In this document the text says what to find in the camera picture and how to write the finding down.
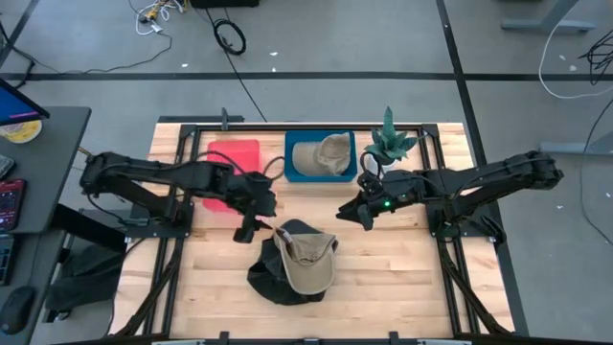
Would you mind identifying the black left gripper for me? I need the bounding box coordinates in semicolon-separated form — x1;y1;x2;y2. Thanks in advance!
224;171;280;244

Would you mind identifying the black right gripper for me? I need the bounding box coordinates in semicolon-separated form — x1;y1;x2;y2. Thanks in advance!
336;170;432;232

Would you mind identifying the red plastic bin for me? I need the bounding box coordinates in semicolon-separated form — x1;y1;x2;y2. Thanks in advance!
202;138;263;215

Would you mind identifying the tan baseball cap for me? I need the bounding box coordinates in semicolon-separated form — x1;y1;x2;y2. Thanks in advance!
272;227;340;296
290;132;352;176

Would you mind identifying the blue plastic bin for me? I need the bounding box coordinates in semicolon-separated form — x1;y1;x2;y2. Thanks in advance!
284;129;359;184

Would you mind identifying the snake plant in white pot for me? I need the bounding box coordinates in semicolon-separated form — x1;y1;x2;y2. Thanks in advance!
362;105;421;177

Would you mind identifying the black bag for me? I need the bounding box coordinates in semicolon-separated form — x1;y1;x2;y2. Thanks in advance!
44;243;126;323

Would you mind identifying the black box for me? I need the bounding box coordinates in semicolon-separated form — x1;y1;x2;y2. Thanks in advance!
190;0;261;10

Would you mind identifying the black desk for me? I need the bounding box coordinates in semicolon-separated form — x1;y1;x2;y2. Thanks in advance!
0;105;93;345

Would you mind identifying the grey desk foot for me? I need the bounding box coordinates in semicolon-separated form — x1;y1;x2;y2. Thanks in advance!
539;129;613;157
501;0;598;35

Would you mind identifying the yellow round disc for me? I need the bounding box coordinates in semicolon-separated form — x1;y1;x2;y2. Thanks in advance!
0;119;44;145

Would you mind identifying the smartphone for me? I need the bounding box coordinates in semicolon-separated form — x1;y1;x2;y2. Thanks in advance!
0;178;27;233

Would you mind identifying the dark handheld device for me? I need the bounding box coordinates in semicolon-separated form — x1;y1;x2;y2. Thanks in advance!
0;153;16;181

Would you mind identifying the black keyboard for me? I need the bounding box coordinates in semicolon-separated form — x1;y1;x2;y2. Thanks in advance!
0;234;16;288

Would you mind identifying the computer monitor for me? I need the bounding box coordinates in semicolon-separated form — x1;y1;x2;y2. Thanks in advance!
0;78;51;127

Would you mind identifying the black computer mouse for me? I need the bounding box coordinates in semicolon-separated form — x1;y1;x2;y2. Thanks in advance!
0;285;37;336

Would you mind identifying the black aluminium rig frame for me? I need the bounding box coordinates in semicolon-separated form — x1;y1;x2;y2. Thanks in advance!
109;114;531;345

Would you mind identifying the black coiled cable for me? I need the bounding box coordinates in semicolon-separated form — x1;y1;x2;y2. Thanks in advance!
203;7;268;123

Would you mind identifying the thin black floor cable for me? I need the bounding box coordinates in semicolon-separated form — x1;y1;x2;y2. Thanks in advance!
0;18;174;90

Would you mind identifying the white cable bundle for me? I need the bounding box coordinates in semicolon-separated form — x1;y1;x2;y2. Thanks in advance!
127;0;187;37

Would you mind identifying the long black cable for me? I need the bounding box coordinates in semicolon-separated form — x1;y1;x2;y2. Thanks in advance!
579;97;613;246

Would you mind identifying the black cable tangle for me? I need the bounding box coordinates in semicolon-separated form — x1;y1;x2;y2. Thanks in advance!
578;28;613;87

